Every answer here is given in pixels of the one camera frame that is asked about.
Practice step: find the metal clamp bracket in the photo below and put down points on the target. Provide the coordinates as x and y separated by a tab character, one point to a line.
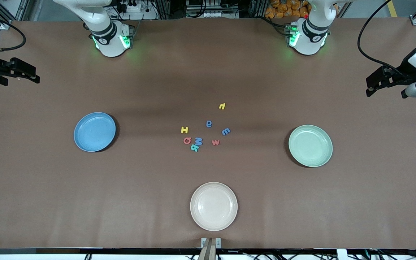
203	241

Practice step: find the red foam letter G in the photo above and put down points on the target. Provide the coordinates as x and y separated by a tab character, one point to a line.
185	140

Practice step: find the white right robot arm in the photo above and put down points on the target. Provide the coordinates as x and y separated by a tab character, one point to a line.
110	43

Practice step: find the green plate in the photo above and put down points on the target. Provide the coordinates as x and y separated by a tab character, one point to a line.
311	146

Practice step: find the beige plate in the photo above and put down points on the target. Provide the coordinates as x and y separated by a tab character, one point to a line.
213	206

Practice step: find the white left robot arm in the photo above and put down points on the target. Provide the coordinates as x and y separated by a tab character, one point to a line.
311	39

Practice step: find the blue plate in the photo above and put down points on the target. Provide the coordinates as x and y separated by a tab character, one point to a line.
94	131

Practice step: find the blue uppercase foam letter E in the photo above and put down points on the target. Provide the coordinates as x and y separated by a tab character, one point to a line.
226	131

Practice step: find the blue lowercase foam letter e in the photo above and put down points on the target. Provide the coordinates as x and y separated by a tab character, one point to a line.
209	124

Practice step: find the beige mounting bar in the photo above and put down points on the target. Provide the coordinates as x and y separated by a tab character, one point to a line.
208	252

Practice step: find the small white bracket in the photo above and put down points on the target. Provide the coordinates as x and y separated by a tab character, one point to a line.
341	254

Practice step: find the bag of orange items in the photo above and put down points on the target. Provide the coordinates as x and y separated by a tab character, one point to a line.
284	9

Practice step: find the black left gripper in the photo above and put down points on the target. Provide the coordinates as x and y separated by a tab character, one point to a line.
404	74

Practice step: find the yellow lowercase foam letter h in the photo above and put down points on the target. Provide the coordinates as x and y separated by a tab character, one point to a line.
222	106

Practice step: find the white power strip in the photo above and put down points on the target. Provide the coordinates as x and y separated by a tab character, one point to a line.
134	8
215	14

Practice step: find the blue foam letter M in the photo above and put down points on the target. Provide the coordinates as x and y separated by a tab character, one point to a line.
198	141

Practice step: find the red foam letter w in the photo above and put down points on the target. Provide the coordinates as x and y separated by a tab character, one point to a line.
215	142

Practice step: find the teal foam letter b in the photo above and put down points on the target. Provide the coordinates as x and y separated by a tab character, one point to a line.
194	147

